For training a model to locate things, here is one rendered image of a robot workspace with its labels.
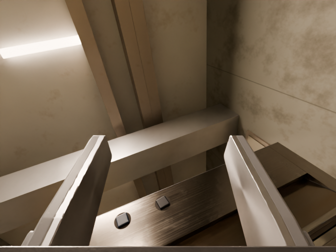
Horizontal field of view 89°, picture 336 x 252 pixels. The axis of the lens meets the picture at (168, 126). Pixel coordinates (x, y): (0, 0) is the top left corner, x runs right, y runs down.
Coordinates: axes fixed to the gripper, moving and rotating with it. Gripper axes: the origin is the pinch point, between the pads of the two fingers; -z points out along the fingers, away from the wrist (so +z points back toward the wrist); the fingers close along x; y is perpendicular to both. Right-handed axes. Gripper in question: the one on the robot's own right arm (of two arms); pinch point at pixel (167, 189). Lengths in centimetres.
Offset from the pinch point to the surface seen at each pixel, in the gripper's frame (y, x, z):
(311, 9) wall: 13, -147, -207
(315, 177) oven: 58, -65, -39
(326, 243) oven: 57, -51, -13
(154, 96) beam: 163, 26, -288
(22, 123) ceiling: 181, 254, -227
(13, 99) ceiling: 137, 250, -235
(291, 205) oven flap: 59, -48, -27
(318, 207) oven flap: 56, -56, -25
